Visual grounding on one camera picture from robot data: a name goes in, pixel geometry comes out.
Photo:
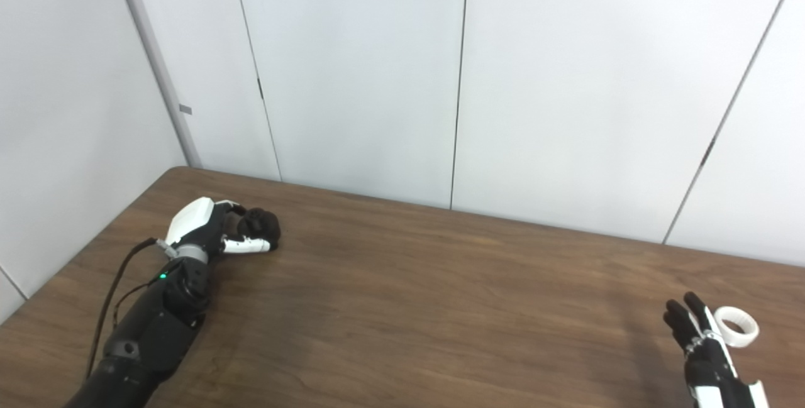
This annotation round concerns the round black part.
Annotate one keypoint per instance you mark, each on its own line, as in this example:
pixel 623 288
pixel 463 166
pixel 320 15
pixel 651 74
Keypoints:
pixel 261 224

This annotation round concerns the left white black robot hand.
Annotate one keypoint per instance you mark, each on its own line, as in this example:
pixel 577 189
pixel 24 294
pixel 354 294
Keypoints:
pixel 192 222

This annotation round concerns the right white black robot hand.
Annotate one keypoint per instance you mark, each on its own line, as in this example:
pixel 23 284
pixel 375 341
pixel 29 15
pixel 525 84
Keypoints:
pixel 710 364

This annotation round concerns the grey wall corner trim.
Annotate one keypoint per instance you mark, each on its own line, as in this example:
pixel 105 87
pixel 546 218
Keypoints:
pixel 157 62

